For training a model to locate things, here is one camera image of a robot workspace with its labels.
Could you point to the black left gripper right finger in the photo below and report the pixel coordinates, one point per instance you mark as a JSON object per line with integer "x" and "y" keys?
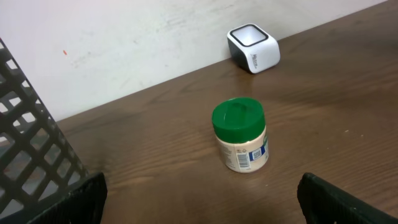
{"x": 323, "y": 203}

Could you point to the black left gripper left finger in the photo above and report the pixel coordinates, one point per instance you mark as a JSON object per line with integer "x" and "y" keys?
{"x": 83, "y": 204}

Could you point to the grey plastic mesh basket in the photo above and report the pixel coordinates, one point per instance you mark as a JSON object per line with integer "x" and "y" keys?
{"x": 37, "y": 161}

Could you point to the green lid white jar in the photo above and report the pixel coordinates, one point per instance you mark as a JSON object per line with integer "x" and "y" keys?
{"x": 241, "y": 132}

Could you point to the white barcode scanner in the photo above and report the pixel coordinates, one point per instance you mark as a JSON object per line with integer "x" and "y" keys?
{"x": 252, "y": 48}

